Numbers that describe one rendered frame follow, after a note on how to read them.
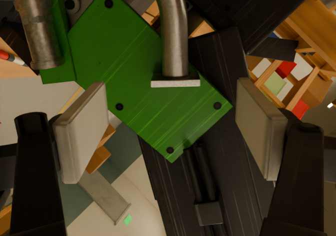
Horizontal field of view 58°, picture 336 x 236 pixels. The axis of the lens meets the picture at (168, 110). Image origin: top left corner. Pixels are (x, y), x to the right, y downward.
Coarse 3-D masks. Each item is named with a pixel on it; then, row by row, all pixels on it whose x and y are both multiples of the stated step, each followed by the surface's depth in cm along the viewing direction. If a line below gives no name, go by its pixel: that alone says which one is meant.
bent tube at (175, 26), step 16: (160, 0) 31; (176, 0) 31; (160, 16) 32; (176, 16) 32; (176, 32) 32; (176, 48) 33; (176, 64) 33; (160, 80) 33; (176, 80) 33; (192, 80) 33
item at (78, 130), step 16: (80, 96) 16; (96, 96) 17; (64, 112) 14; (80, 112) 14; (96, 112) 17; (64, 128) 13; (80, 128) 14; (96, 128) 17; (64, 144) 13; (80, 144) 14; (96, 144) 17; (64, 160) 13; (80, 160) 14; (64, 176) 13; (80, 176) 14
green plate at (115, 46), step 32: (96, 0) 34; (96, 32) 36; (128, 32) 36; (96, 64) 37; (128, 64) 37; (160, 64) 37; (128, 96) 38; (160, 96) 38; (192, 96) 38; (224, 96) 38; (160, 128) 40; (192, 128) 39
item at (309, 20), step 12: (312, 0) 100; (300, 12) 102; (312, 12) 101; (324, 12) 100; (300, 24) 102; (312, 24) 101; (324, 24) 100; (312, 36) 102; (324, 36) 101; (324, 48) 102
